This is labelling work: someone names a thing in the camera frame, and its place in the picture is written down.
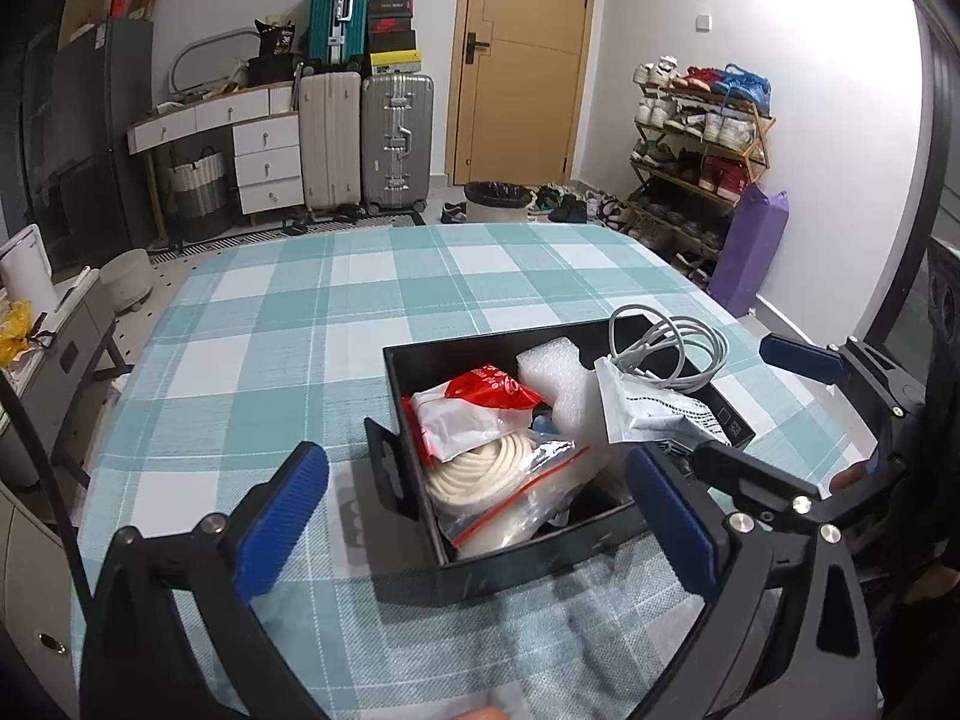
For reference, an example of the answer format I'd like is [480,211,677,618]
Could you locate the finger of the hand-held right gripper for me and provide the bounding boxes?
[694,441,906,535]
[759,334,925,422]

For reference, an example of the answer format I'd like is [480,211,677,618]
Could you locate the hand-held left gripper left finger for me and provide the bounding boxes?
[79,441,331,720]

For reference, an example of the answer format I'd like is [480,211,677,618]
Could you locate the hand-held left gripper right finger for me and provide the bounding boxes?
[626,444,880,720]

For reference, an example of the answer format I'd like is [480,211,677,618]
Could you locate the silver printed pouch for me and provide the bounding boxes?
[595,356,732,445]

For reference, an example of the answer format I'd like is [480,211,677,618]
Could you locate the grey cable bundle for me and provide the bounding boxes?
[607,305,730,392]

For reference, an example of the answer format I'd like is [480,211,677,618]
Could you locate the black storage box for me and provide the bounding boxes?
[364,315,758,587]

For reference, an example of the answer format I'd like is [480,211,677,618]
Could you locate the clear zip bag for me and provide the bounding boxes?
[431,439,638,560]

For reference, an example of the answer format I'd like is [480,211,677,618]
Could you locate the white foam sheet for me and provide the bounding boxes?
[516,337,608,448]

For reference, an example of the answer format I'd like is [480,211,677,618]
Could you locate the cream rope coil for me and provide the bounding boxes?
[424,431,548,522]

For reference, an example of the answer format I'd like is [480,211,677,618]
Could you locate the red plastic bag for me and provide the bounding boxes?
[401,364,567,466]

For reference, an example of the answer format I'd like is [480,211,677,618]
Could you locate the purple bag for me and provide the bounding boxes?
[709,184,791,319]

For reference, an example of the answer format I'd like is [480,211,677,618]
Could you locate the teal checkered tablecloth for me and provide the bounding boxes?
[71,221,901,720]

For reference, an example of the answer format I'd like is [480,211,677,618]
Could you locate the wooden shoe rack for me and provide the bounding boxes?
[628,56,778,280]

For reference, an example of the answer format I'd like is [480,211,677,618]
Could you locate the grey side table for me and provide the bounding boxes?
[0,270,133,488]

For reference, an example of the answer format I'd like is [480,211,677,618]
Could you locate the white cabinet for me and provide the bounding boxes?
[0,480,85,720]

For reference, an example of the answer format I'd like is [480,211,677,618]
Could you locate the row of loose shoes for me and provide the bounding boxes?
[439,181,632,230]

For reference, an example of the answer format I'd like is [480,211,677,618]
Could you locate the round grey stool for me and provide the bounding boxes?
[99,249,155,313]

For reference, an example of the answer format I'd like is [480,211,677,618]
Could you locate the yellow plastic bag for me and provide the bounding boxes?
[0,300,40,370]

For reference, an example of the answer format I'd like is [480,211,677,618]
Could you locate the woven laundry basket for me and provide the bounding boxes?
[165,150,230,241]

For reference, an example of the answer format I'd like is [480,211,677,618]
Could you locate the white trash bin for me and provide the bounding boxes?
[463,180,530,225]

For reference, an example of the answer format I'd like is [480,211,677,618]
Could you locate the white appliance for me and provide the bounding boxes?
[0,225,58,316]

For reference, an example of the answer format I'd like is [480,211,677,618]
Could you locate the white drawer dresser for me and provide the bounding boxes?
[126,82,305,230]

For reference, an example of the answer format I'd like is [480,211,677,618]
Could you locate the beige suitcase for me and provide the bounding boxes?
[298,64,363,213]

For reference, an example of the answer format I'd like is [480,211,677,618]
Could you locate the silver suitcase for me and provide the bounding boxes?
[361,73,437,215]

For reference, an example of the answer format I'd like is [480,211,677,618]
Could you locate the wooden door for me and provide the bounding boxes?
[444,0,601,187]

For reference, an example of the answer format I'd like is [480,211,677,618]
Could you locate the dark refrigerator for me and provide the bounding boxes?
[22,19,156,272]

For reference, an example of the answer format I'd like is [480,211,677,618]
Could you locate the oval mirror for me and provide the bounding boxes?
[169,28,260,98]

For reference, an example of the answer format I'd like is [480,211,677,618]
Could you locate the black paper bag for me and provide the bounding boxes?
[247,15,302,88]

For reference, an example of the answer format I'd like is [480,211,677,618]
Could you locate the stack of shoe boxes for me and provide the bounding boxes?
[367,0,423,77]

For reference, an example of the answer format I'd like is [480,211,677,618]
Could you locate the teal suitcase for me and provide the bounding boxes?
[309,0,373,67]

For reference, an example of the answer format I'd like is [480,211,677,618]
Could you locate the cardboard pieces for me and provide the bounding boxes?
[58,0,167,46]

